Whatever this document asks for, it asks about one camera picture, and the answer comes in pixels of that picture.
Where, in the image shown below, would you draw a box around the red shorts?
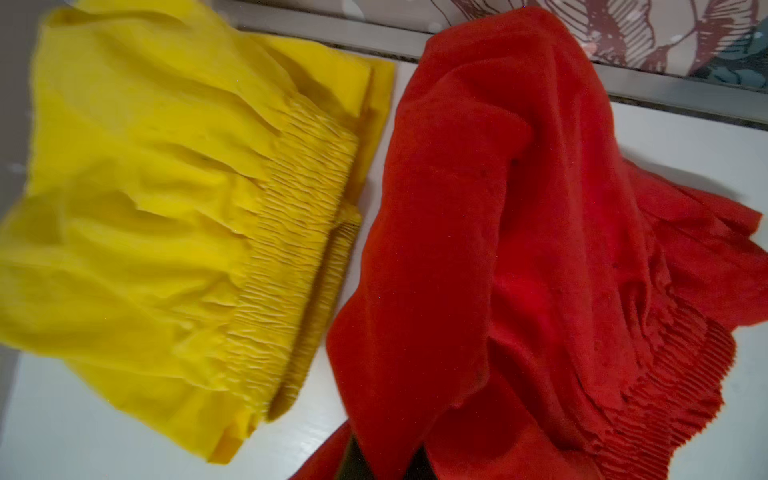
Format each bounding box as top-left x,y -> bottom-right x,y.
297,7 -> 767,479

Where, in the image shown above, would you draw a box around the yellow shorts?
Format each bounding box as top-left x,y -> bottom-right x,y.
1,1 -> 396,464

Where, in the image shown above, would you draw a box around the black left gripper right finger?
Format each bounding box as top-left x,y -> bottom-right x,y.
403,447 -> 435,480

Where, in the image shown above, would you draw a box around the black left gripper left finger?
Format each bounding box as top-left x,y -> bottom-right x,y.
335,436 -> 375,480

